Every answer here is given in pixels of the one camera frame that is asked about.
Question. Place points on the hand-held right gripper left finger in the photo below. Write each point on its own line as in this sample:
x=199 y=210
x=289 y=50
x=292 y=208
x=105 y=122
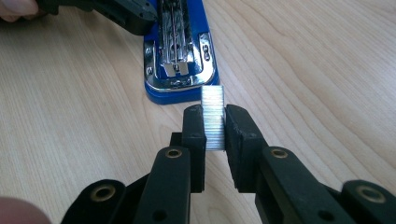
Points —
x=174 y=186

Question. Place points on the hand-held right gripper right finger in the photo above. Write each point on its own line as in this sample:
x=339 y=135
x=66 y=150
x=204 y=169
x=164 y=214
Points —
x=246 y=155

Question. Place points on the silver staple strip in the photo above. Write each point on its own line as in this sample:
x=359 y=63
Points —
x=213 y=118

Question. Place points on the blue stapler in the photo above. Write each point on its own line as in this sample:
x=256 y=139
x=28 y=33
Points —
x=180 y=81

